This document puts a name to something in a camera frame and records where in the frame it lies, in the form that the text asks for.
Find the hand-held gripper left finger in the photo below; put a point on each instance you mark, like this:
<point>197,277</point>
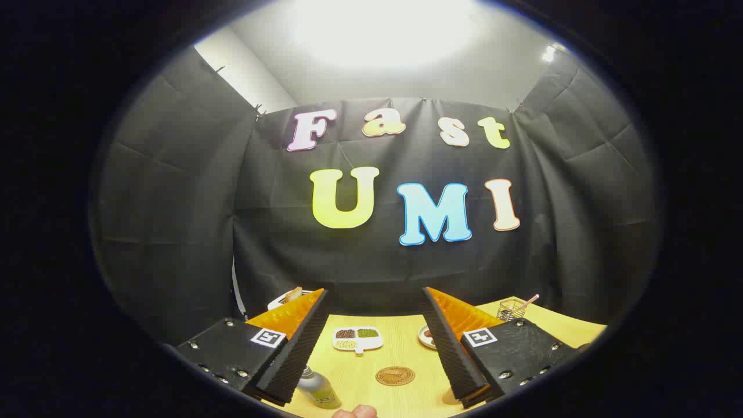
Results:
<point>302,342</point>

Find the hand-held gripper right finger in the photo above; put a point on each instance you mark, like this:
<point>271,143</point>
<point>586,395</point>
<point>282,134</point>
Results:
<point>444,342</point>

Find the silver bottle with green label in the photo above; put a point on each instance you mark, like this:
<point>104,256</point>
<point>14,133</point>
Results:
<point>316,389</point>

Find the round cork coaster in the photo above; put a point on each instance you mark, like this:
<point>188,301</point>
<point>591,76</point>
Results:
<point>395,376</point>

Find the white oval plate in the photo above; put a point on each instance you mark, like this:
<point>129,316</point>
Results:
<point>425,338</point>

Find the wooden table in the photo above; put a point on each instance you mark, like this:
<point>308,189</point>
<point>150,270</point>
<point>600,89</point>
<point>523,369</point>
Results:
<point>400,348</point>

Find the white toaster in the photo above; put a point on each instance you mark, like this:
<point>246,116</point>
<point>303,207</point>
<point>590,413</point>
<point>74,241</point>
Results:
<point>278,302</point>

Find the bread slice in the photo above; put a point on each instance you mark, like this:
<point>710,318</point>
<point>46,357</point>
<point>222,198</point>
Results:
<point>293,294</point>

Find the white divided dish of beans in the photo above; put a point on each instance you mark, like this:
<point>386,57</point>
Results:
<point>357,338</point>

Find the striped straw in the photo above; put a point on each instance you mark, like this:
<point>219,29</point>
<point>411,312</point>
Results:
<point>529,301</point>

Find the black backdrop cloth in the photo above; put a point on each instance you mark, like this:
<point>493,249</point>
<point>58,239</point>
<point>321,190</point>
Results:
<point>174,203</point>

